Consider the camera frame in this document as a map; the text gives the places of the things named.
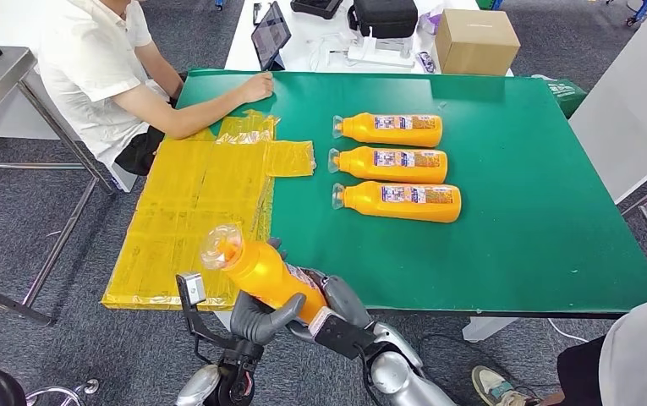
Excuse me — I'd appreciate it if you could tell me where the white power strip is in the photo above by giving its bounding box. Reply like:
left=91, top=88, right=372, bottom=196
left=347, top=28, right=417, bottom=69

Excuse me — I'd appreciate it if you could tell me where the green bag with white print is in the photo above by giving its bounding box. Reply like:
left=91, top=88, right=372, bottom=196
left=533, top=74, right=589, bottom=120

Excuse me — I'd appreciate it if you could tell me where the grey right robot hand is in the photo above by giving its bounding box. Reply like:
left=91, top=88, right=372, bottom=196
left=299, top=267, right=375, bottom=332

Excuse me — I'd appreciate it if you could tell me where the white table with steel legs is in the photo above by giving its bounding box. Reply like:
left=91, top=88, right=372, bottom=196
left=568, top=6, right=647, bottom=278

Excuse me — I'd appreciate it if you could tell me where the black tablet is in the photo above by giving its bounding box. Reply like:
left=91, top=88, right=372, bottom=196
left=250, top=1, right=293, bottom=72

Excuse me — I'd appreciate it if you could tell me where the black carry case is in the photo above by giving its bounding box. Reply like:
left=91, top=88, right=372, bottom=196
left=348, top=0, right=419, bottom=41

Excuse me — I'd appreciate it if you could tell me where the orange detergent bottle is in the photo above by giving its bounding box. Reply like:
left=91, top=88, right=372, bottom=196
left=327, top=145, right=448, bottom=185
left=332, top=112, right=443, bottom=149
left=200, top=223, right=330, bottom=326
left=331, top=180, right=463, bottom=224

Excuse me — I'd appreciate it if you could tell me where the person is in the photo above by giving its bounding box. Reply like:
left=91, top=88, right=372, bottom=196
left=37, top=0, right=276, bottom=178
left=471, top=285, right=647, bottom=406

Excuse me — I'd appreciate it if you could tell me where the purple white packet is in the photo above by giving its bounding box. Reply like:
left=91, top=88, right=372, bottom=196
left=417, top=5, right=445, bottom=36

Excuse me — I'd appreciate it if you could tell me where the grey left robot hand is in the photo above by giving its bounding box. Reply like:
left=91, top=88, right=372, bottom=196
left=229, top=237, right=307, bottom=347

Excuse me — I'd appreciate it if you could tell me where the black remote controller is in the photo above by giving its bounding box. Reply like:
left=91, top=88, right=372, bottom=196
left=290, top=0, right=345, bottom=20

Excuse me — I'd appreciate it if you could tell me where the brown cardboard box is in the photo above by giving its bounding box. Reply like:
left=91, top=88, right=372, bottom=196
left=435, top=8, right=521, bottom=77

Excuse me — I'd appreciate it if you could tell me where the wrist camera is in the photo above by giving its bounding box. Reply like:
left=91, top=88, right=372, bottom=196
left=307, top=306, right=379, bottom=361
left=174, top=272, right=209, bottom=310

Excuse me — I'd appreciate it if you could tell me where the chrome castor frame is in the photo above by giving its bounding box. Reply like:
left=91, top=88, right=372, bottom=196
left=25, top=378, right=101, bottom=406

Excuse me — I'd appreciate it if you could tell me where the yellow plastic wrapped board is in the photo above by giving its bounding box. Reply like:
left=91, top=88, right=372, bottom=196
left=101, top=109, right=317, bottom=313

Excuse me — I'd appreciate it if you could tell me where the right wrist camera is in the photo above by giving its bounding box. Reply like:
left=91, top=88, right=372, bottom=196
left=307, top=306, right=379, bottom=361

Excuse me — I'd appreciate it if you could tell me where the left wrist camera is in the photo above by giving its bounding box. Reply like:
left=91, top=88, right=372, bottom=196
left=174, top=272, right=209, bottom=310

